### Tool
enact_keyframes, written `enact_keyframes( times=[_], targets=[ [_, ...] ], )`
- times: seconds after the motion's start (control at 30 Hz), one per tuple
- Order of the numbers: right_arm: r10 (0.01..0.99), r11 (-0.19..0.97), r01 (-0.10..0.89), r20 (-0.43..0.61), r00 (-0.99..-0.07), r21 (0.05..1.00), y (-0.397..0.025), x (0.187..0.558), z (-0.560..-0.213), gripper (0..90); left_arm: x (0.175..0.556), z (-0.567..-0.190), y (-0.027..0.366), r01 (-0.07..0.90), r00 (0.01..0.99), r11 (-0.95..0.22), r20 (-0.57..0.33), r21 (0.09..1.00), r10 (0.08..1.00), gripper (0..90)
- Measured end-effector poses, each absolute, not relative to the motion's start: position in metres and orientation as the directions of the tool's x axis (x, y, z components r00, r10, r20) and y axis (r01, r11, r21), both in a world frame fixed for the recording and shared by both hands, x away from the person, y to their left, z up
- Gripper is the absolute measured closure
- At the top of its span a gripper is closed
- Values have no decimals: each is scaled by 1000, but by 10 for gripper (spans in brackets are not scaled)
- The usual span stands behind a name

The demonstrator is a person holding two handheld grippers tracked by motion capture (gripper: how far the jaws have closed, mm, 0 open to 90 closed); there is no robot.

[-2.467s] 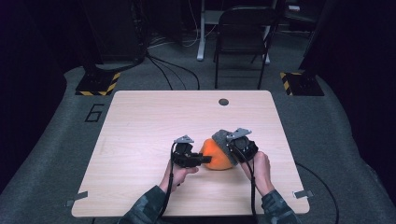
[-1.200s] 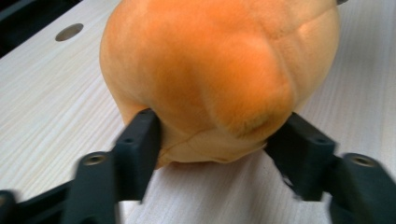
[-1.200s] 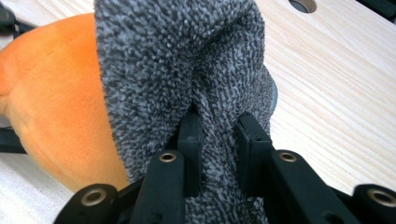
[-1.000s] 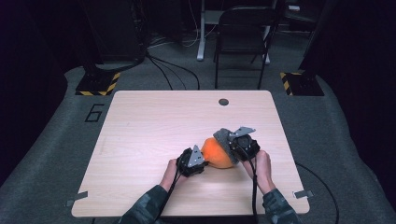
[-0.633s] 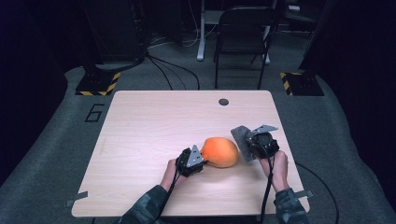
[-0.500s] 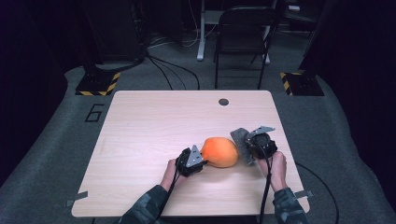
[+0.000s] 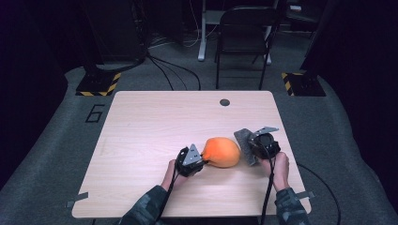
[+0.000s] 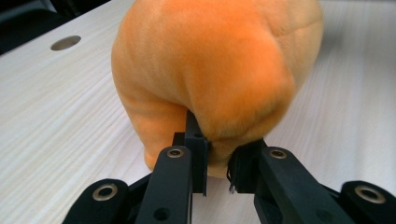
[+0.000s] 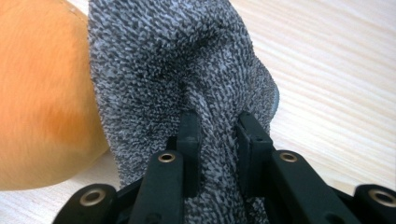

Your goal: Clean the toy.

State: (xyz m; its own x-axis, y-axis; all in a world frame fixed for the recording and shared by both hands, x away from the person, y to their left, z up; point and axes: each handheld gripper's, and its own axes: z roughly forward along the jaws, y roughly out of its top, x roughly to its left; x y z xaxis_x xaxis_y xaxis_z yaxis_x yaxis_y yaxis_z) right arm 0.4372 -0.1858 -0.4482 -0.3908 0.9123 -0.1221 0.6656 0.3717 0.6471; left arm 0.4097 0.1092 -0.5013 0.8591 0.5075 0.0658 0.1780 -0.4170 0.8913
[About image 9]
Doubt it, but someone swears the orange plush toy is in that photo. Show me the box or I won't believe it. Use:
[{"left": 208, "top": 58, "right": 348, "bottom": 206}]
[{"left": 0, "top": 0, "right": 110, "bottom": 191}]

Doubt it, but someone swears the grey terry cloth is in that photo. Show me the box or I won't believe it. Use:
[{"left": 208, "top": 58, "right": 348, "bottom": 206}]
[{"left": 88, "top": 0, "right": 280, "bottom": 224}]

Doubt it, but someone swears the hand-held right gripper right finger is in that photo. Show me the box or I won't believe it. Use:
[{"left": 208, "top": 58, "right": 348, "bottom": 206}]
[{"left": 234, "top": 111, "right": 362, "bottom": 224}]

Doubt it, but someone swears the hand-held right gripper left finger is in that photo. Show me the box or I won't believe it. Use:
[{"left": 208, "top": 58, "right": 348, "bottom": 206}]
[{"left": 129, "top": 111, "right": 202, "bottom": 224}]

